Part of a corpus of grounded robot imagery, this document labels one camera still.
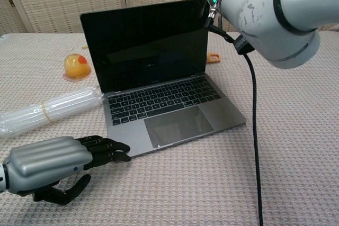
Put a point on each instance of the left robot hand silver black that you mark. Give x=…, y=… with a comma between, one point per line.
x=45, y=157

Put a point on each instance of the grey laptop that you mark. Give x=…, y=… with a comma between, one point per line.
x=145, y=46

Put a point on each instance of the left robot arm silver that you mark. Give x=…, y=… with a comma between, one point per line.
x=2, y=178

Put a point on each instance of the bundle of clear glue sticks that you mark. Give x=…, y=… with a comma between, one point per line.
x=61, y=107

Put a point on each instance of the yellow jelly cup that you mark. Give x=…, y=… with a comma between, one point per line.
x=76, y=67

